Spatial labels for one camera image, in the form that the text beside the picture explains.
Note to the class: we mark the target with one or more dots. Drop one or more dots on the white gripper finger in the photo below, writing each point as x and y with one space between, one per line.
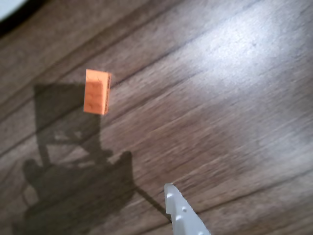
181 215

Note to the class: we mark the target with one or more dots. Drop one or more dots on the orange lego block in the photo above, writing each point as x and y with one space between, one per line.
95 93

